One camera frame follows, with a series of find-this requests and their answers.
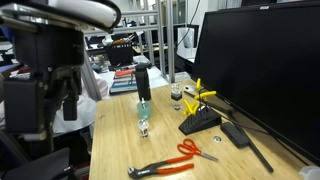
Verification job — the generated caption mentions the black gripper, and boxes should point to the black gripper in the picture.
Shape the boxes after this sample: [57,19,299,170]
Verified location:
[13,26,85,122]

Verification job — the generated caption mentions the red handled scissors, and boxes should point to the red handled scissors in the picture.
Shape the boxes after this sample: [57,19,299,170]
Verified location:
[176,138,219,163]

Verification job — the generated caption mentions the aluminium frame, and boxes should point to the aluminium frame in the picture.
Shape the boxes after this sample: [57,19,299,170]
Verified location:
[81,0,177,101]

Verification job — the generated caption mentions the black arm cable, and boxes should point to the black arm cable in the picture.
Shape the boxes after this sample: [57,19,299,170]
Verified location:
[83,0,123,34]

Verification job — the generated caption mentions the black power brick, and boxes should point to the black power brick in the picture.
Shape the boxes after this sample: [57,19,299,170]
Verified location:
[220,121,251,150]

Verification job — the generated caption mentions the teal plastic cup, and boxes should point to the teal plastic cup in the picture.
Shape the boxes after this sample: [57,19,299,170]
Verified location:
[136,100,153,121]

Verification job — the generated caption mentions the hanging black cable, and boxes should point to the hanging black cable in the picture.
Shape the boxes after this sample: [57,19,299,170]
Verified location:
[176,0,202,48]

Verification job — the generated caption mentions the stack of books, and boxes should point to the stack of books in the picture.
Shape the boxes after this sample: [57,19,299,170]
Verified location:
[109,68,138,95]

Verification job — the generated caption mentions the black tool holder stand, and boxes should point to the black tool holder stand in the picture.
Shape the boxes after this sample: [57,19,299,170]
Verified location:
[178,105,223,136]

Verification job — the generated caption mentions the black crate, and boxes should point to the black crate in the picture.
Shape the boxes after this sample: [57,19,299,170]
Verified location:
[105,41,135,68]

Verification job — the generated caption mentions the clear knob with metal base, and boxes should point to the clear knob with metal base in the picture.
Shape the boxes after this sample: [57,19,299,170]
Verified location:
[137,118,150,139]

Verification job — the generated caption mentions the large black monitor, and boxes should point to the large black monitor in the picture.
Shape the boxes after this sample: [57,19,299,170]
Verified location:
[191,0,320,166]

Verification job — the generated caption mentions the black cylindrical bottle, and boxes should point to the black cylindrical bottle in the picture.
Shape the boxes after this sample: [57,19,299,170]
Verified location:
[133,62,153,102]

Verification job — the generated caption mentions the white plastic bottle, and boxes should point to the white plastic bottle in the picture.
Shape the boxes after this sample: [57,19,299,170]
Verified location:
[298,165,320,180]

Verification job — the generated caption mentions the red handled pliers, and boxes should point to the red handled pliers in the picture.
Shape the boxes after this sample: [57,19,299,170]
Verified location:
[127,155,195,179]

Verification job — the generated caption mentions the white cloth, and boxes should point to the white cloth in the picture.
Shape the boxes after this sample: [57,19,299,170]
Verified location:
[53,70,110,135]

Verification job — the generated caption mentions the glass jar with black band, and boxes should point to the glass jar with black band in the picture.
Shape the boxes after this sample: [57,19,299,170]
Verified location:
[170,83,184,111]

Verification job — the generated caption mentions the small silver object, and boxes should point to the small silver object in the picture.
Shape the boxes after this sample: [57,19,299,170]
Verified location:
[183,84,198,95]

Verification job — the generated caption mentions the long black flat bar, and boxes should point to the long black flat bar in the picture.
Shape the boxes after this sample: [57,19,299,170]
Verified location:
[184,89,275,174]

